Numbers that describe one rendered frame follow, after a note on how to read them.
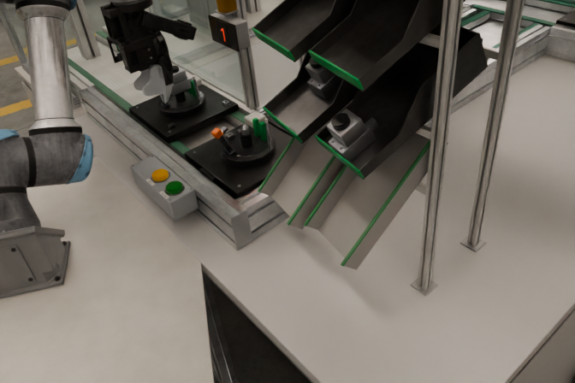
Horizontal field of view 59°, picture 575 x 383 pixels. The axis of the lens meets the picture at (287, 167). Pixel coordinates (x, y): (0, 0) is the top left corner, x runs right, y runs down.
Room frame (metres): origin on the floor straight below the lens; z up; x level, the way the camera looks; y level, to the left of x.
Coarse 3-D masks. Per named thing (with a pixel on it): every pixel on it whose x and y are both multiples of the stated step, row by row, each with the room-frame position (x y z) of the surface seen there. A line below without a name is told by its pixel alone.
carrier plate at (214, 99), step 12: (216, 96) 1.39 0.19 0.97; (132, 108) 1.38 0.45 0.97; (144, 108) 1.37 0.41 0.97; (156, 108) 1.36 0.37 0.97; (204, 108) 1.33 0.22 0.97; (216, 108) 1.32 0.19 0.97; (228, 108) 1.31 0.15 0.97; (144, 120) 1.30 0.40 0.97; (156, 120) 1.29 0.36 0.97; (168, 120) 1.28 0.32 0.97; (180, 120) 1.27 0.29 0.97; (192, 120) 1.27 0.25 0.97; (204, 120) 1.26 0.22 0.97; (216, 120) 1.28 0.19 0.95; (156, 132) 1.24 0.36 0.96; (168, 132) 1.22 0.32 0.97; (180, 132) 1.21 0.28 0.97; (192, 132) 1.23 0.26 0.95
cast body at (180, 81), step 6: (174, 66) 1.37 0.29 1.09; (174, 72) 1.34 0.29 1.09; (180, 72) 1.34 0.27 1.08; (174, 78) 1.33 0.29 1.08; (180, 78) 1.34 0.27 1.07; (186, 78) 1.35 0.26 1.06; (192, 78) 1.38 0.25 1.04; (174, 84) 1.33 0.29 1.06; (180, 84) 1.34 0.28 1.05; (186, 84) 1.35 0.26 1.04; (174, 90) 1.32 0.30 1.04; (180, 90) 1.33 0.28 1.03
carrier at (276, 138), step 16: (256, 112) 1.23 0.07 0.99; (240, 128) 1.08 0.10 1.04; (256, 128) 1.11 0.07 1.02; (272, 128) 1.17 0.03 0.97; (208, 144) 1.13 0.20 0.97; (240, 144) 1.08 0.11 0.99; (256, 144) 1.07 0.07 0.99; (272, 144) 1.06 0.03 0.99; (192, 160) 1.07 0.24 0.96; (208, 160) 1.06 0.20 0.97; (224, 160) 1.04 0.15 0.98; (240, 160) 1.01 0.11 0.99; (256, 160) 1.01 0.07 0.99; (272, 160) 1.03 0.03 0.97; (224, 176) 0.98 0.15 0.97; (240, 176) 0.98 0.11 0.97; (256, 176) 0.97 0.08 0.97; (240, 192) 0.92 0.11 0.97
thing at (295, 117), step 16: (304, 64) 0.92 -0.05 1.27; (304, 80) 0.91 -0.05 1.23; (288, 96) 0.90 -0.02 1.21; (304, 96) 0.88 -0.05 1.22; (336, 96) 0.80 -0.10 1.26; (352, 96) 0.81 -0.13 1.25; (272, 112) 0.88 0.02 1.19; (288, 112) 0.85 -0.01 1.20; (304, 112) 0.83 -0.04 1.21; (320, 112) 0.81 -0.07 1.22; (336, 112) 0.80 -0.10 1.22; (288, 128) 0.79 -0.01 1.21; (304, 128) 0.77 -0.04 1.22
